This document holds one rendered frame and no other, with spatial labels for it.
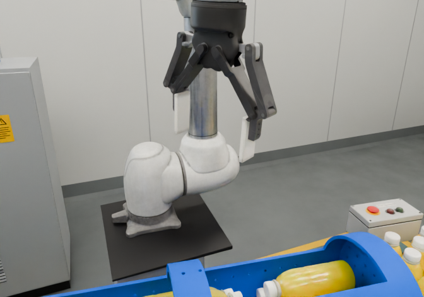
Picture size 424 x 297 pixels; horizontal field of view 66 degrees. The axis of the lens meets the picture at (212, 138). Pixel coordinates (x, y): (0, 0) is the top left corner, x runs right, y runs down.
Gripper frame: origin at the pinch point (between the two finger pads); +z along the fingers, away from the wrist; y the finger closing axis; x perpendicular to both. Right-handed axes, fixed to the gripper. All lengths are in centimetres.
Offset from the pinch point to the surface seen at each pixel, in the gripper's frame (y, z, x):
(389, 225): -21, 44, -64
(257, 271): -1.3, 42.4, -18.9
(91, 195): 232, 172, -97
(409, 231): -26, 47, -71
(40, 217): 142, 105, -18
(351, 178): 52, 164, -305
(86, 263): 150, 166, -44
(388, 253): -25.6, 26.6, -28.1
